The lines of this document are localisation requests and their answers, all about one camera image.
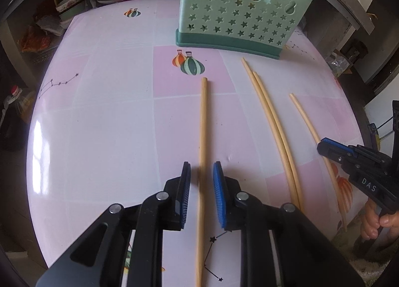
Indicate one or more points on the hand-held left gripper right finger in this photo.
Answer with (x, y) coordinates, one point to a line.
(219, 196)

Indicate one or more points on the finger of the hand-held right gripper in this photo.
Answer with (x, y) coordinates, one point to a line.
(343, 147)
(330, 153)

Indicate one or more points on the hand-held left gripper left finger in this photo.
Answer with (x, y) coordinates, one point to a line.
(186, 193)

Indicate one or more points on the wooden chopstick pair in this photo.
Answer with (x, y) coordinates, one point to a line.
(246, 65)

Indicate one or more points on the green star-cutout utensil holder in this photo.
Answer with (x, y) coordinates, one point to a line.
(218, 25)

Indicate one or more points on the person's right hand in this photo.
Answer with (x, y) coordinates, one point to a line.
(369, 224)

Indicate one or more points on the plastic bag with green items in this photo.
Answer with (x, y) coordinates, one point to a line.
(339, 64)

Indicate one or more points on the oil bottle with red cap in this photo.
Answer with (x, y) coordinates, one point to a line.
(14, 124)

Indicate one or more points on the green bowl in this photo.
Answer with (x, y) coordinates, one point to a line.
(70, 15)

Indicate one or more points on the orange snack packets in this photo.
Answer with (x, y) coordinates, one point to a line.
(34, 40)

